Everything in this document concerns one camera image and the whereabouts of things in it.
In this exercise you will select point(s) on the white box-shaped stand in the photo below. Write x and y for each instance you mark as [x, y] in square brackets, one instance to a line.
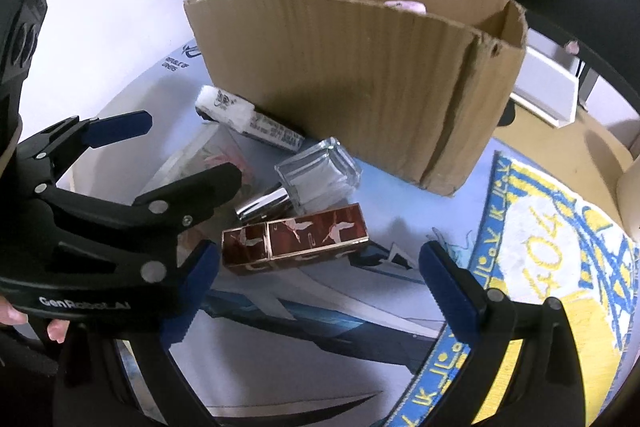
[542, 87]

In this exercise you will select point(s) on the black round stand base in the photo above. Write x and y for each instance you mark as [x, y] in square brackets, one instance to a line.
[505, 114]

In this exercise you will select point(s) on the person's left forearm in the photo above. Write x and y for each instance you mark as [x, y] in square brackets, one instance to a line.
[25, 372]

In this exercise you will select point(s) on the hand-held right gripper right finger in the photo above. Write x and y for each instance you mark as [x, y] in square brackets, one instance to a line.
[450, 292]

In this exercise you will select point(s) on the yellow blue towel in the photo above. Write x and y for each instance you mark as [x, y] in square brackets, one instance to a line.
[540, 247]

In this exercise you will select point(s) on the pink printed pencil case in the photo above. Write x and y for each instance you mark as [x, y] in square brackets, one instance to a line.
[407, 5]

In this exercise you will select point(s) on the white tube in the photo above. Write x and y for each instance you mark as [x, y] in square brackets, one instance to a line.
[225, 104]

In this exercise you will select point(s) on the red patterned lipstick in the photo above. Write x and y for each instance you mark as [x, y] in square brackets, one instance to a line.
[310, 232]

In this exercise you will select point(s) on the brown cardboard box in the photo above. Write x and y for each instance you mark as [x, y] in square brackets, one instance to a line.
[350, 82]

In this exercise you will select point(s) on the printed desk mat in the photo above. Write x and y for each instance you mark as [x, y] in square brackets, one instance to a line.
[300, 307]

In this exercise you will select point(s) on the person's left hand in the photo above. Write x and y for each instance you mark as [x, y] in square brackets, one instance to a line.
[57, 332]

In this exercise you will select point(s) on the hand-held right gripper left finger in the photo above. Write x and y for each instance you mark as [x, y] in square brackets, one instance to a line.
[197, 297]

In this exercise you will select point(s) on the cream printed mug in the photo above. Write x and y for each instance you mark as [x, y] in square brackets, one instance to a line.
[631, 197]

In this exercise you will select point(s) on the glass perfume bottle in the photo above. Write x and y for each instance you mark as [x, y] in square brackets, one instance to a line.
[315, 177]

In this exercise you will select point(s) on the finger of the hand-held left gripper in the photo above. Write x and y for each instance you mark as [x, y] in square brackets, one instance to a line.
[200, 187]
[120, 125]

